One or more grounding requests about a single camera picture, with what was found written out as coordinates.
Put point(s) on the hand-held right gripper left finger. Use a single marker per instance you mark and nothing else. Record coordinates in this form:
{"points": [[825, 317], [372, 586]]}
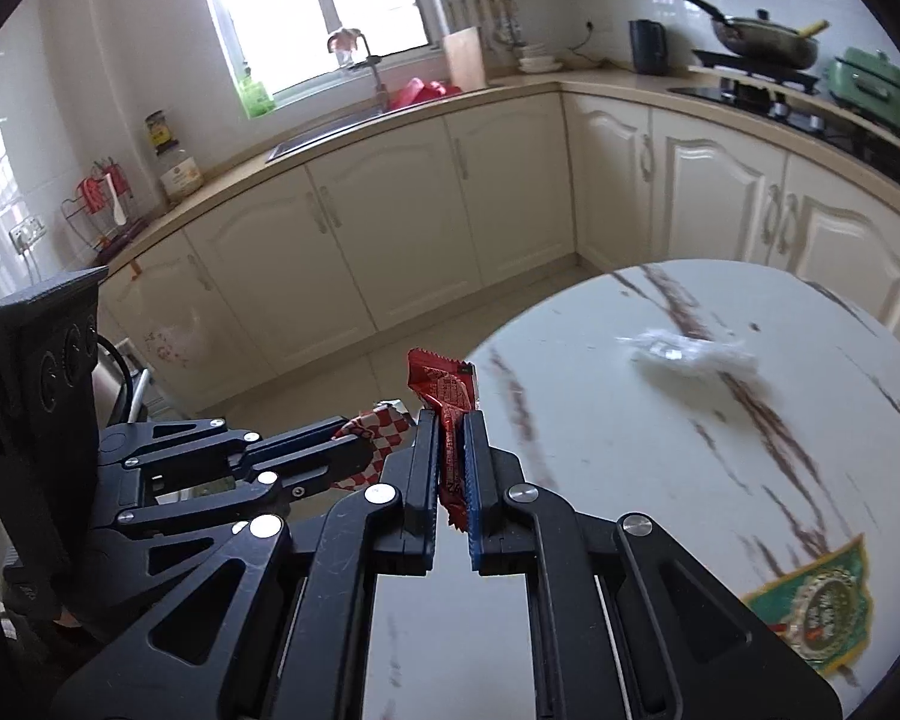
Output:
{"points": [[420, 480]]}

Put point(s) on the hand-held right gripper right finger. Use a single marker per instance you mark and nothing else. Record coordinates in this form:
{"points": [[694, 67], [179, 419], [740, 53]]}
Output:
{"points": [[474, 495]]}

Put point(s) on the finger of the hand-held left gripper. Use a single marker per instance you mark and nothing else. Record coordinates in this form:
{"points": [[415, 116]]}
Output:
{"points": [[300, 441], [330, 465]]}

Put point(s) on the red white checkered packet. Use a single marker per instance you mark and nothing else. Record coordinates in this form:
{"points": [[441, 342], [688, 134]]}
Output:
{"points": [[390, 439]]}

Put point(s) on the red snack wrapper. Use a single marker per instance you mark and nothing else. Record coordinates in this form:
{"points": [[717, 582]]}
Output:
{"points": [[446, 397]]}

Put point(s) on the clear plastic wrapper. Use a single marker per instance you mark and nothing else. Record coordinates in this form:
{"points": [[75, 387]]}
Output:
{"points": [[690, 356]]}

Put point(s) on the green packet gold border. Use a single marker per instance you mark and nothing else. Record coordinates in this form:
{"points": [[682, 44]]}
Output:
{"points": [[817, 607]]}

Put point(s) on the white plastic bag red print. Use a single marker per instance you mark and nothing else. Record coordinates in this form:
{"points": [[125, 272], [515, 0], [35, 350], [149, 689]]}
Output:
{"points": [[172, 341]]}

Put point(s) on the red utensil holder rack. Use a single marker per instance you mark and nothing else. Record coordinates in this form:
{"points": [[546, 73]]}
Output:
{"points": [[101, 199]]}

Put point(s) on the glass jar yellow label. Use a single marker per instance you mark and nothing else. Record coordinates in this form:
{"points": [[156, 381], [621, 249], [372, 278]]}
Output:
{"points": [[181, 176]]}

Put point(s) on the dark sauce bottle yellow label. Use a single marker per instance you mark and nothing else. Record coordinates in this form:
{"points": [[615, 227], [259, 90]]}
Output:
{"points": [[159, 131]]}

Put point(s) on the steel sink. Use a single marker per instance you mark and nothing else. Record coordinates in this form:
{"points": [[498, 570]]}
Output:
{"points": [[322, 133]]}

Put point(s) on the green bottle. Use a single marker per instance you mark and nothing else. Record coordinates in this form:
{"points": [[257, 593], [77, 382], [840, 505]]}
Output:
{"points": [[255, 96]]}

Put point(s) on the red plastic basket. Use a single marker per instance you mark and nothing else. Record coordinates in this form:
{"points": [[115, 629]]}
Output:
{"points": [[420, 94]]}

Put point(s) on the wooden cutting board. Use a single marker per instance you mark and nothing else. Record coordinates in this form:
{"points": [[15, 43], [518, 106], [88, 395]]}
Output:
{"points": [[465, 58]]}

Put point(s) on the kitchen window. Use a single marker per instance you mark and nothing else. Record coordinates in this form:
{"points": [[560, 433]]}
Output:
{"points": [[285, 15]]}

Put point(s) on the stack of white bowls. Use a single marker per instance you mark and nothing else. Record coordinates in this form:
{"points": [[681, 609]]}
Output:
{"points": [[540, 60]]}

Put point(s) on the black electric kettle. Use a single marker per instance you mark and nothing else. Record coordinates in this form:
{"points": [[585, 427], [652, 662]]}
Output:
{"points": [[649, 49]]}

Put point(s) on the black gas stove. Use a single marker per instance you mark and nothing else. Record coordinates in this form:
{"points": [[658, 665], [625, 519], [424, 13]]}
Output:
{"points": [[795, 116]]}

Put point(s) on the black induction cooker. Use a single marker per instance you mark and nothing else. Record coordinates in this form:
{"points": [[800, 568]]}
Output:
{"points": [[750, 71]]}

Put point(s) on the black wok with lid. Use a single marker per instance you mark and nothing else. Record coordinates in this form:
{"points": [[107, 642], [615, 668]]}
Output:
{"points": [[765, 41]]}

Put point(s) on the green electric cooking pot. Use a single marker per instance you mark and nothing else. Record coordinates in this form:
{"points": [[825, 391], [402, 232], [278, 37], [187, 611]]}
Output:
{"points": [[870, 94]]}

